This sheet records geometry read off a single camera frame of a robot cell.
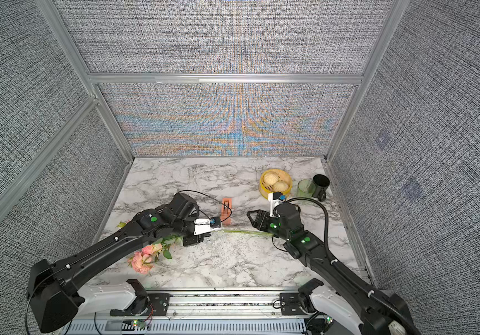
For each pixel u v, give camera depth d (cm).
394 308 40
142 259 68
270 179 103
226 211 92
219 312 73
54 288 39
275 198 72
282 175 108
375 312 40
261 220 69
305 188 103
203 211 64
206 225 64
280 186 100
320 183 101
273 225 67
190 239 66
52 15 71
